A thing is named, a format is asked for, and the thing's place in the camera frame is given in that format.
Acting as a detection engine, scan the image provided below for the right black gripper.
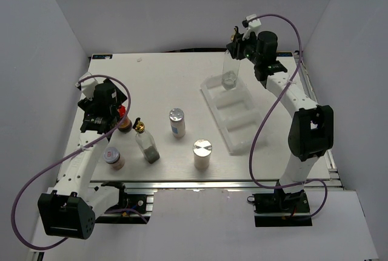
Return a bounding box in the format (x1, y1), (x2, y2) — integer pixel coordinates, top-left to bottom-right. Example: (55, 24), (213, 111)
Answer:
(227, 29), (262, 66)

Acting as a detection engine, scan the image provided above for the clear glass cruet bottle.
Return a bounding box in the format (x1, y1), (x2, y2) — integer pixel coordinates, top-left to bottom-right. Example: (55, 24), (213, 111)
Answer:
(221, 27), (241, 90)

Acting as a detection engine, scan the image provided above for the red lid sauce jar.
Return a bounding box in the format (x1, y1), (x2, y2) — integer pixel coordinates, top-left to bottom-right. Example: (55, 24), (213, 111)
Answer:
(118, 105), (132, 133)

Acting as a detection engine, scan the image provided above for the glass cruet dark powder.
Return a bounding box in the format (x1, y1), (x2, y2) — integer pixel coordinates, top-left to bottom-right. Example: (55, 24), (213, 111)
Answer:
(133, 117), (160, 164)

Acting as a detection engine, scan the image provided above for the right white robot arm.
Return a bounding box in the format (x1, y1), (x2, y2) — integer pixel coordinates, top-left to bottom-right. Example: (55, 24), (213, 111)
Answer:
(227, 31), (334, 212)

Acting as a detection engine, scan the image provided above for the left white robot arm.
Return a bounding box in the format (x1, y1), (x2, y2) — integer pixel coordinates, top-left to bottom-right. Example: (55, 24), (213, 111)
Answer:
(38, 79), (128, 239)

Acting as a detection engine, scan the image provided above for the small jar labelled lid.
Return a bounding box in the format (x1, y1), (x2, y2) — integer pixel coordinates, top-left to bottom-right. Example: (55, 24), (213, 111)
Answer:
(103, 147), (125, 170)

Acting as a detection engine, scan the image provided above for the white plastic organizer tray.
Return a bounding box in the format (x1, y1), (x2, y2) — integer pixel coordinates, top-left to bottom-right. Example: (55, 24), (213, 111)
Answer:
(201, 75), (263, 155)

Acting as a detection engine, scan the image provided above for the silver shaker blue label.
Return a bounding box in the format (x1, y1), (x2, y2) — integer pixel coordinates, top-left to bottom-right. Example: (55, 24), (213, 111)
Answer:
(169, 107), (186, 138)

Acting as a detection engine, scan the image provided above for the silver lid white canister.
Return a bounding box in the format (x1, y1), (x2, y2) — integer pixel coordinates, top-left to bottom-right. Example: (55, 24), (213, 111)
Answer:
(193, 139), (213, 169)

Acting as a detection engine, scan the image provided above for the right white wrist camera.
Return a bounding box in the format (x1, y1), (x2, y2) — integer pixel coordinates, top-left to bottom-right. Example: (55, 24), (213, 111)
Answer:
(242, 14), (261, 41)

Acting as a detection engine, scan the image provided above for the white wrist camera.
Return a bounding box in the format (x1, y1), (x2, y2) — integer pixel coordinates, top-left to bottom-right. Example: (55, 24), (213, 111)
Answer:
(242, 14), (261, 41)
(75, 78), (98, 101)

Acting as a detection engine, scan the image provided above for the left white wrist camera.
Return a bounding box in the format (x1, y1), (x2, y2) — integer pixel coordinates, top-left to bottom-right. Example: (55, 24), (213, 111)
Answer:
(75, 78), (98, 101)

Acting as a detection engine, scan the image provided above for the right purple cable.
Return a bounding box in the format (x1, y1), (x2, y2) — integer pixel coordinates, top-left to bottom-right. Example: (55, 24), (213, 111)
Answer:
(249, 13), (329, 221)

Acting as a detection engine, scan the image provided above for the purple cable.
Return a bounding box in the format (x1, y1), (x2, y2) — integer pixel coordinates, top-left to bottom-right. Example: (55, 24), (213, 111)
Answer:
(249, 13), (329, 221)
(10, 74), (132, 249)

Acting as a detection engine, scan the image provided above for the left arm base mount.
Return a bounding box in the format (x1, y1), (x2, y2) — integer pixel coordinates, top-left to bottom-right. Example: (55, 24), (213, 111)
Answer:
(96, 181), (151, 225)

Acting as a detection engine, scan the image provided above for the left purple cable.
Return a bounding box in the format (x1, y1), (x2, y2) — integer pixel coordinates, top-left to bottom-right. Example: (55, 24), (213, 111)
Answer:
(10, 74), (132, 249)

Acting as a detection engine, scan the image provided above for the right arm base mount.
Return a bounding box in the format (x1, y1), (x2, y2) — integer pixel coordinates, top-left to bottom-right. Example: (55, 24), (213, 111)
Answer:
(247, 189), (312, 228)

